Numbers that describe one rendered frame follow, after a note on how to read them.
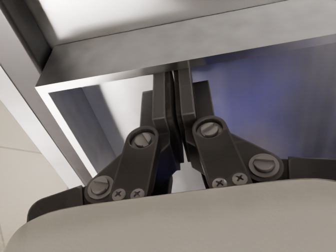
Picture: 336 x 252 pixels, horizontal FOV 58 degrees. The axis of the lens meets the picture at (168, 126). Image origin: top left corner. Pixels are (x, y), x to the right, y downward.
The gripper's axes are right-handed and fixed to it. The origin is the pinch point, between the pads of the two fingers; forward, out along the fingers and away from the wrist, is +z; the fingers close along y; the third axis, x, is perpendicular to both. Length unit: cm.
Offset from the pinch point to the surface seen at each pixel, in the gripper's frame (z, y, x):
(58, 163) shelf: 4.4, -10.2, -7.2
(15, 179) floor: 93, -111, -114
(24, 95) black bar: 2.3, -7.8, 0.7
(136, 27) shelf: 4.3, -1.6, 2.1
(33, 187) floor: 93, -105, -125
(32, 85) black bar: 2.3, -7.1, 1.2
